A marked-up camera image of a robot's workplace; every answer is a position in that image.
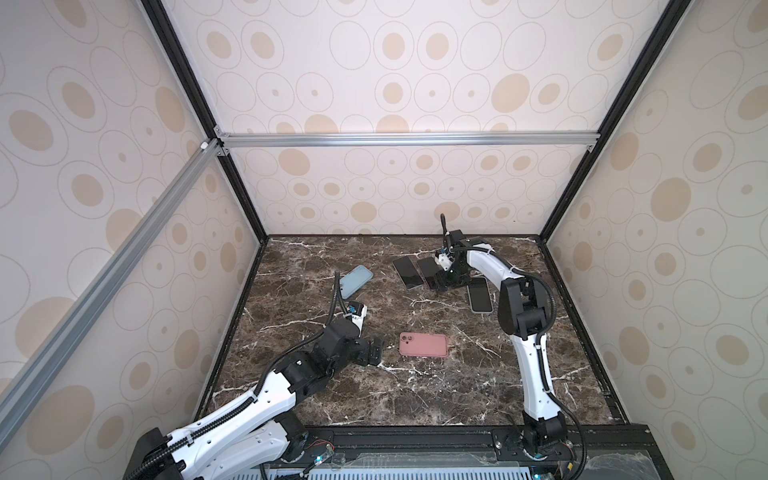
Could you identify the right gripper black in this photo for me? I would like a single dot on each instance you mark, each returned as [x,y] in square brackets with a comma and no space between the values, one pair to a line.
[448,282]

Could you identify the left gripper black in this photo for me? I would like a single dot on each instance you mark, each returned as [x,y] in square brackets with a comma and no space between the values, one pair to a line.
[364,356]

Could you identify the black phone purple edge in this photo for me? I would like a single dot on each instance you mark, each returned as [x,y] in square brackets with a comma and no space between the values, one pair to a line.
[429,270]

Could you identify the light blue case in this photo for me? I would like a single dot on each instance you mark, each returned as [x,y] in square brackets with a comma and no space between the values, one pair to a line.
[480,311]
[351,282]

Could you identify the pink phone case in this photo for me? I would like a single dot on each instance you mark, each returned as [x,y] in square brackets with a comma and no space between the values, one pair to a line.
[423,345]

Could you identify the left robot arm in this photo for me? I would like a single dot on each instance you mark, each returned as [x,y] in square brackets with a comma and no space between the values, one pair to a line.
[258,427]

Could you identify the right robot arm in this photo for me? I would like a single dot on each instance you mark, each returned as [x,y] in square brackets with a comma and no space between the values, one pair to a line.
[526,314]

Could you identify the black phone grey edge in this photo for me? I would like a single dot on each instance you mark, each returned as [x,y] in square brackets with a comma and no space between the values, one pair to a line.
[409,274]

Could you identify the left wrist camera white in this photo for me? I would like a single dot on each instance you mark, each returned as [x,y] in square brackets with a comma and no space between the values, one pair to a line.
[356,313]

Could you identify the horizontal aluminium rail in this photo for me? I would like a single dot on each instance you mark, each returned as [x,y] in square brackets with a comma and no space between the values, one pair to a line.
[411,139]

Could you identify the black base frame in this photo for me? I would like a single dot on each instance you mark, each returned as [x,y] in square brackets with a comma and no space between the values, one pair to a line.
[419,452]

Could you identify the left slanted aluminium rail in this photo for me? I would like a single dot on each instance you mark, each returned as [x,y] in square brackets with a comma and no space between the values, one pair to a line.
[49,359]

